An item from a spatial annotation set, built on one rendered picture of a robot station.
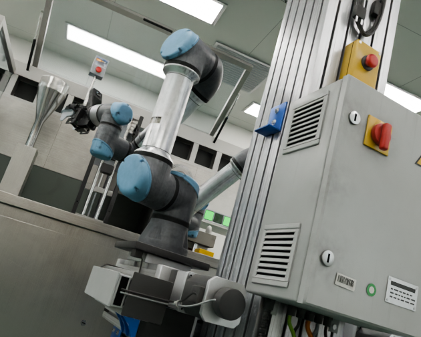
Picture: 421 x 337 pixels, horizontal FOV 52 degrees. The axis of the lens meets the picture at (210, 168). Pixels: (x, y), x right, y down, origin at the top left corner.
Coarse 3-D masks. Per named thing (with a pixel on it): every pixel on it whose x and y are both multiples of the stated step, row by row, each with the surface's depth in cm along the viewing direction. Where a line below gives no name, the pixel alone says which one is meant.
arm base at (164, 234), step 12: (156, 216) 125; (168, 216) 124; (156, 228) 123; (168, 228) 123; (180, 228) 125; (144, 240) 122; (156, 240) 120; (168, 240) 121; (180, 240) 123; (180, 252) 122
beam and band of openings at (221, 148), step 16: (16, 64) 235; (16, 80) 234; (32, 80) 237; (64, 80) 242; (16, 96) 239; (32, 96) 242; (80, 96) 243; (144, 112) 254; (96, 128) 243; (176, 144) 264; (192, 144) 262; (208, 144) 263; (224, 144) 266; (192, 160) 258; (208, 160) 269; (224, 160) 272
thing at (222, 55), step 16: (48, 0) 216; (96, 0) 215; (48, 16) 221; (128, 16) 220; (32, 48) 230; (32, 64) 239; (240, 64) 235; (240, 80) 242; (224, 112) 255; (192, 128) 264
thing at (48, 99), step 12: (48, 96) 210; (60, 96) 213; (36, 108) 211; (48, 108) 211; (36, 120) 210; (36, 132) 209; (24, 144) 203; (12, 156) 201; (24, 156) 202; (36, 156) 211; (12, 168) 200; (24, 168) 201; (12, 180) 199; (24, 180) 201; (12, 192) 198
